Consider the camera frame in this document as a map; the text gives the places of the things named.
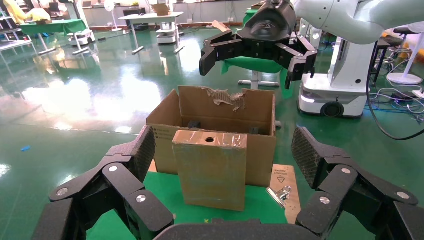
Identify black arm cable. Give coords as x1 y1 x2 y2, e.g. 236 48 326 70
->
365 41 424 142

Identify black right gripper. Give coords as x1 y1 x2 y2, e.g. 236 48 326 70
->
199 0 319 90

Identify yellow cover sheet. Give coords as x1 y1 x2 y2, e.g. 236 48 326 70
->
2 0 52 25

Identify small white mobile robot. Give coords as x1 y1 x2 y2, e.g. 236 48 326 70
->
155 22 177 45
67 28 96 47

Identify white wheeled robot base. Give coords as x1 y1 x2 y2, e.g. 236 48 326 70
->
297 36 377 119

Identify white robot with black arms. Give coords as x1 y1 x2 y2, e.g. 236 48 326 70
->
298 18 324 51

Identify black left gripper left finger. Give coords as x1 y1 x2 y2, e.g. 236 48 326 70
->
31 125 175 240

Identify white table pedestal leg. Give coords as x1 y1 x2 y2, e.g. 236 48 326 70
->
237 70 281 90

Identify metal shelf rack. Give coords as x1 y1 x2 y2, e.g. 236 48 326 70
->
0 6 34 52

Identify tan wooden plank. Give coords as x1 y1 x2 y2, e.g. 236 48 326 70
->
211 20 233 34

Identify black cabinet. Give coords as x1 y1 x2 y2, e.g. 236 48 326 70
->
123 7 147 17

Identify black stool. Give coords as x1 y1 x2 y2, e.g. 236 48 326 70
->
393 27 417 36
370 35 403 84

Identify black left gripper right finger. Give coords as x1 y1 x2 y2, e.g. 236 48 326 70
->
291 126 424 240

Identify large open cardboard carton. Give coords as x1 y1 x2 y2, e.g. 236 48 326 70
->
146 85 278 189

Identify white standing fan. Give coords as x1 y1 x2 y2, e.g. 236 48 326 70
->
103 0 124 33
386 21 424 86

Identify green tablecloth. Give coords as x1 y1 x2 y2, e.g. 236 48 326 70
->
85 171 288 240

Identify green cloth covered table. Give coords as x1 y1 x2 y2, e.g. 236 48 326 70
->
221 56 294 100
19 18 89 56
243 9 260 27

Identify small taped cardboard box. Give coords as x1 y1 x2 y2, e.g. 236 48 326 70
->
171 129 249 212

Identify tangled floor cables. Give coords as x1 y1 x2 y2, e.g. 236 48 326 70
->
364 86 424 124

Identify cardboard box on desk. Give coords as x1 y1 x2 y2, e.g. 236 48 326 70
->
151 3 172 17

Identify white desk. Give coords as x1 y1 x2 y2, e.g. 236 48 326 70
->
118 11 185 56

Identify metal binder clip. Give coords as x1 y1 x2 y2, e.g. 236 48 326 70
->
265 185 293 209

